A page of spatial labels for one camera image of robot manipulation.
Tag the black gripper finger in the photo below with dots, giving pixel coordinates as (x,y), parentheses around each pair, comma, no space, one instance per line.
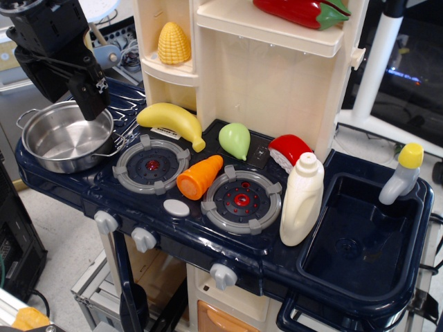
(91,96)

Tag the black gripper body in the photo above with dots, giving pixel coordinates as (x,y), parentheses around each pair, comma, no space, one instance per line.
(51,74)

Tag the cream detergent bottle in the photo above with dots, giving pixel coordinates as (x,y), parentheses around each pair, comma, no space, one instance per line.
(302,200)

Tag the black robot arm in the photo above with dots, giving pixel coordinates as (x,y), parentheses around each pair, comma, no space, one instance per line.
(51,50)

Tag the navy toy sink basin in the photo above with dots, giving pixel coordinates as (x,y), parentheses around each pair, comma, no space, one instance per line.
(360,247)

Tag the stainless steel pot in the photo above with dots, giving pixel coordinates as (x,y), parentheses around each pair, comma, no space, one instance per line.
(59,139)

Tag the yellow toy banana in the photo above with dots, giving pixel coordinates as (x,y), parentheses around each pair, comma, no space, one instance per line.
(175,118)

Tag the yellow toy corn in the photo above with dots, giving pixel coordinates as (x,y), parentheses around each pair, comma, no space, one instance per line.
(173,45)

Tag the left grey stove burner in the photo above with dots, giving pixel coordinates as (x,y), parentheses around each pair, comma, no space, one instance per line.
(151,166)

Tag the grey stove burner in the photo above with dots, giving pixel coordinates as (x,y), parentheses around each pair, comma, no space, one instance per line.
(242,202)
(151,166)

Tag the left grey stove knob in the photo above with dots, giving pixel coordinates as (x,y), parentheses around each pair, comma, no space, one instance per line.
(105,222)

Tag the grey stove knob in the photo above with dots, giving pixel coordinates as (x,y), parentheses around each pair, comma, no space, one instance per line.
(105,222)
(223,275)
(143,239)

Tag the orange toy carrot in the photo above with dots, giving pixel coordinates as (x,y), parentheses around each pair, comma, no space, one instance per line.
(195,181)

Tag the grey oval button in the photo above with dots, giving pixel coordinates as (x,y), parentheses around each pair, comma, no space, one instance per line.
(176,208)

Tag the green toy pear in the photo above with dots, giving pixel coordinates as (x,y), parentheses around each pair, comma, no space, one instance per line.
(235,139)

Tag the middle grey stove knob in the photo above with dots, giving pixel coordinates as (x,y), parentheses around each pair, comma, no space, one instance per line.
(143,239)

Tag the black computer case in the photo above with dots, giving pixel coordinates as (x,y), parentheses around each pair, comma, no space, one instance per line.
(23,256)

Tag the right grey stove burner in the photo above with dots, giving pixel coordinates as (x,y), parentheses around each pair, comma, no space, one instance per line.
(242,202)

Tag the cream toy kitchen shelf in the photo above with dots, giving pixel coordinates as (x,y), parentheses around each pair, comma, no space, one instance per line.
(273,76)

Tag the red white toy sushi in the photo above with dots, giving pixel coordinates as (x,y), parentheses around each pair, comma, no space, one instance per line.
(285,150)

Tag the right grey stove knob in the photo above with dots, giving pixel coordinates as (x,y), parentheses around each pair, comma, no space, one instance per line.
(223,275)

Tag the red toy chili pepper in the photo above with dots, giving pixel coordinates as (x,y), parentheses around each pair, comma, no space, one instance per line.
(317,15)

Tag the orange toy drawer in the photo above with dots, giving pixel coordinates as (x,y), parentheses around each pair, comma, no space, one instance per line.
(211,319)

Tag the navy toy kitchen counter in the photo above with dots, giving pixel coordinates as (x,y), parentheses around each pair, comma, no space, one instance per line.
(263,264)

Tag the white pipe stand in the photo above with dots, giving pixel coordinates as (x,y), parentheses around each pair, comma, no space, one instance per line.
(359,117)

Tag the grey toy faucet yellow cap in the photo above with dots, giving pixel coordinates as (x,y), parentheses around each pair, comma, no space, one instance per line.
(403,180)

